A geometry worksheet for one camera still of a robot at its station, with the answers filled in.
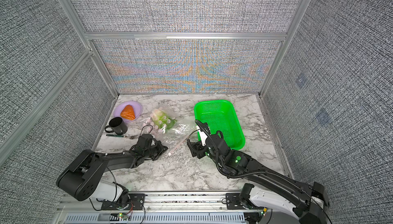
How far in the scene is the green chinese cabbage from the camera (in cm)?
96

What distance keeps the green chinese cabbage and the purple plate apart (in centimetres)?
14

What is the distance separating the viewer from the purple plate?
1.05 metres
